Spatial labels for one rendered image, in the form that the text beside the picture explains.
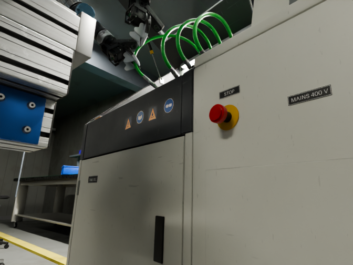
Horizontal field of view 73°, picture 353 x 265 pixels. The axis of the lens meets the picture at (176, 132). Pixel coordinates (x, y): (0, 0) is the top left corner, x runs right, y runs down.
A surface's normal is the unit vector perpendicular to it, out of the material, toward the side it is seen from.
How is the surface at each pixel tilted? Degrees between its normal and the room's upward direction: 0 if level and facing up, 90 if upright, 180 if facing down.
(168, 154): 90
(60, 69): 90
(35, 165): 90
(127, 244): 90
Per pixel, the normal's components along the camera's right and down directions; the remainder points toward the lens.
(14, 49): 0.76, -0.14
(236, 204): -0.75, -0.19
